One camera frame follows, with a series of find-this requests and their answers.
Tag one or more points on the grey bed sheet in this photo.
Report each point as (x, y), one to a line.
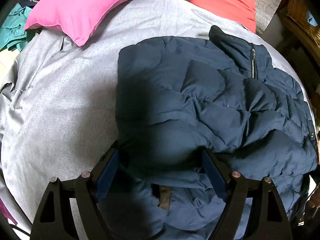
(58, 114)

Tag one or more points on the wicker basket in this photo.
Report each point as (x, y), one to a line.
(293, 16)

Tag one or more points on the navy blue puffer jacket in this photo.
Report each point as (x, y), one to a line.
(177, 94)

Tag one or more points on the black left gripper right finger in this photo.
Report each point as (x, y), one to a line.
(267, 217)

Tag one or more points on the teal garment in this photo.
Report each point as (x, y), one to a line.
(13, 36)

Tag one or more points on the pink pillow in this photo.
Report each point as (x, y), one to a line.
(78, 19)

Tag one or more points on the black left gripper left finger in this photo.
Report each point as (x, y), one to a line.
(54, 219)

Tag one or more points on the light blue cloth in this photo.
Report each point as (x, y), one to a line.
(310, 19)

